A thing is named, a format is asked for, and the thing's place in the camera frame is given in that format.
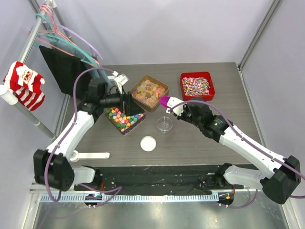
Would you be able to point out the red candy box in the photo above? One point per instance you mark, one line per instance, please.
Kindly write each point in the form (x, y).
(197, 85)

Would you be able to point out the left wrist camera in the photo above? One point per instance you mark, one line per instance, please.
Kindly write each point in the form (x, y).
(120, 80)

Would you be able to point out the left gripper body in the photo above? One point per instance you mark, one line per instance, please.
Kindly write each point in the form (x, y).
(122, 104)

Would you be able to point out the purple plastic scoop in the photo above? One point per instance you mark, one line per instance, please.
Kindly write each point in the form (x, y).
(164, 101)

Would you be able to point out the metal clothes rack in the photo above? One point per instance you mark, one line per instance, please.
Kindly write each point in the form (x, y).
(9, 143)

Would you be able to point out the clear plastic cup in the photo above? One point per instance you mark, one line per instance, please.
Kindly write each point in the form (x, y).
(164, 124)

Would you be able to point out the grey-blue cloth on hanger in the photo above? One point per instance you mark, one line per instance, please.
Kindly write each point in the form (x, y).
(78, 52)

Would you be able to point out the pink hanger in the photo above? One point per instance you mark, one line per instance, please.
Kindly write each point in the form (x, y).
(59, 35)

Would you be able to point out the white cable duct strip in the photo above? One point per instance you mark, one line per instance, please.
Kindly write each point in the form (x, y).
(93, 197)

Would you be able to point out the black cloth on hanger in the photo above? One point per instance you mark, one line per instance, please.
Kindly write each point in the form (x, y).
(64, 68)

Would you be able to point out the brown gummy candy tin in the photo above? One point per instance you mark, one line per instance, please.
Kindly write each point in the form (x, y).
(148, 91)

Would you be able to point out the teal hanger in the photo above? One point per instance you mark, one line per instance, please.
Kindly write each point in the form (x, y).
(52, 35)

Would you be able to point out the star candy tin box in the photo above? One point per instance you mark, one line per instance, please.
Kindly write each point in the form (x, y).
(123, 122)

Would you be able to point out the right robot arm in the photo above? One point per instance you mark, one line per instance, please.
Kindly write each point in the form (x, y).
(276, 176)

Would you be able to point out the white round lid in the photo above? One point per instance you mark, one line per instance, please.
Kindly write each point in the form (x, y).
(148, 143)

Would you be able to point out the purple hanger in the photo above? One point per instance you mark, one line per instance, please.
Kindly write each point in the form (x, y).
(85, 41)

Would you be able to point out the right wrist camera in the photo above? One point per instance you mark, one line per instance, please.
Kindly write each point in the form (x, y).
(174, 105)

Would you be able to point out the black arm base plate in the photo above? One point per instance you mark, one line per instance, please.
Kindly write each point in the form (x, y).
(171, 180)

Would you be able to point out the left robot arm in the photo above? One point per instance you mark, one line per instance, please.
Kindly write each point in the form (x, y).
(52, 166)

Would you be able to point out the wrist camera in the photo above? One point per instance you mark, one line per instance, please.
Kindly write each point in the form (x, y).
(174, 105)
(120, 80)

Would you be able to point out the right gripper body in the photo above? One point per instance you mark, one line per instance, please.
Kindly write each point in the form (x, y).
(186, 114)

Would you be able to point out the santa red striped sock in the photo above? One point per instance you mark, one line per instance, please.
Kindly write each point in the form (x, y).
(25, 84)

